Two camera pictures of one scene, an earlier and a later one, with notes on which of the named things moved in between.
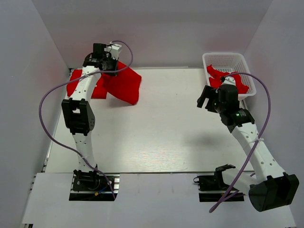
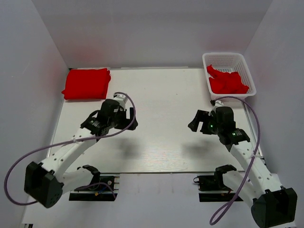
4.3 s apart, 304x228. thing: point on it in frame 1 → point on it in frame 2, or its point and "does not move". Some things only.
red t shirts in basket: x=215 y=80 does not move
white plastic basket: x=230 y=62 does not move
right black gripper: x=209 y=92 → x=201 y=116
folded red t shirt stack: x=102 y=90 does not move
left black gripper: x=114 y=72 → x=126 y=121
